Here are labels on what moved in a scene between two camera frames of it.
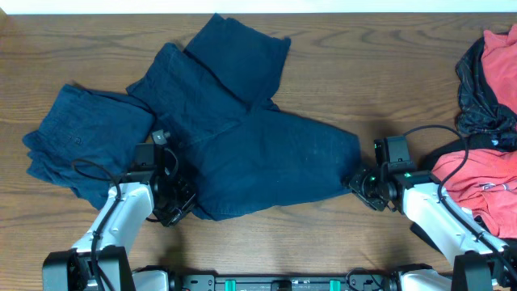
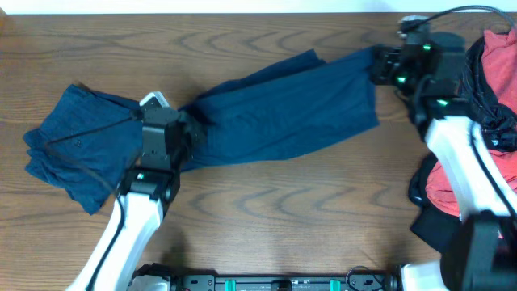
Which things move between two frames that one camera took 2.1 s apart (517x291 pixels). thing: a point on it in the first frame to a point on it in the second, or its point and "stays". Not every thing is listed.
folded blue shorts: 88,141 stays
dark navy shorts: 238,150 to 285,103
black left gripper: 188,202 to 189,124
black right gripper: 356,183 to 383,61
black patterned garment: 480,111 stays
